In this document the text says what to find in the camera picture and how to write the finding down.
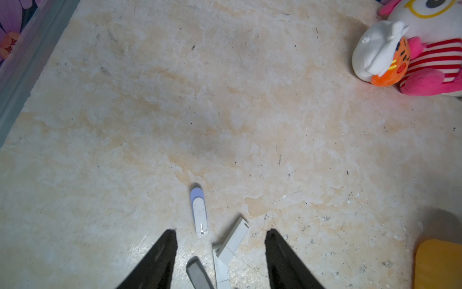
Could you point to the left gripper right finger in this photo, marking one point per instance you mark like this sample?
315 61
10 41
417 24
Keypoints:
285 269

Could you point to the white blue-capped usb drive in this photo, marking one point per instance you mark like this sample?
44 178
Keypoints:
199 210

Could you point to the gray usb drive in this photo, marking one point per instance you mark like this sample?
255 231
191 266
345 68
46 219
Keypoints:
198 275

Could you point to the pink striped owl plush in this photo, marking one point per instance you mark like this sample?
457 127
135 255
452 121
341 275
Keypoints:
435 39

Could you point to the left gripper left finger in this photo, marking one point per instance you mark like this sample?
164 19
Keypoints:
155 270

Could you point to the small orange tiger plush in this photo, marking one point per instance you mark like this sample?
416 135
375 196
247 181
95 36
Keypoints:
382 55

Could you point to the white long usb drive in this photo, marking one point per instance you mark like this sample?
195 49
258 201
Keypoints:
228 249
221 270

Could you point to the yellow plastic storage tray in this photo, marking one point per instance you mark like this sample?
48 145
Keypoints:
438 265

